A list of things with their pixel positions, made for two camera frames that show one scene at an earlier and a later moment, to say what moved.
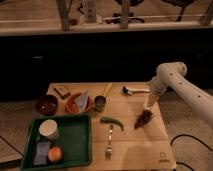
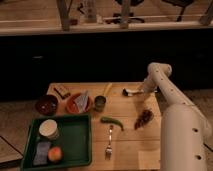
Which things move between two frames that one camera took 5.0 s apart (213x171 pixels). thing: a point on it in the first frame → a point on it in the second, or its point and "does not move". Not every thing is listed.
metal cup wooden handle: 100,100 does not move
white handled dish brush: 128,91 does not move
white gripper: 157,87 → 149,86
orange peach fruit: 54,154 does not move
